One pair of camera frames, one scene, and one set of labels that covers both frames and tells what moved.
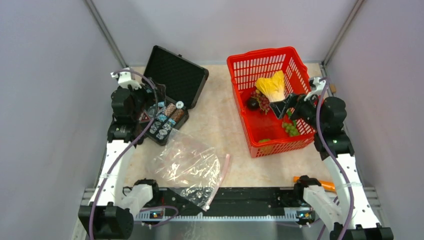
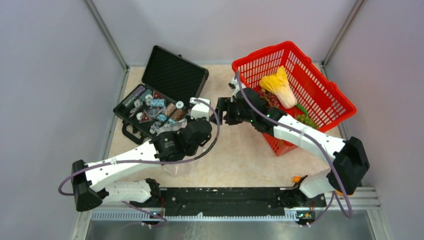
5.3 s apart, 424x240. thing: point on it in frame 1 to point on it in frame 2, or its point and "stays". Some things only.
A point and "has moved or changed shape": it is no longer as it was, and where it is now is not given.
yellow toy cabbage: (273, 88) has moved or changed shape
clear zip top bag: (191, 168) to (186, 165)
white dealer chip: (179, 104) stays
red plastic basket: (258, 77) has moved or changed shape
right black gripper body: (305, 110) to (235, 114)
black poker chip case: (184, 80) stays
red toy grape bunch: (264, 102) has moved or changed shape
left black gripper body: (142, 99) to (193, 151)
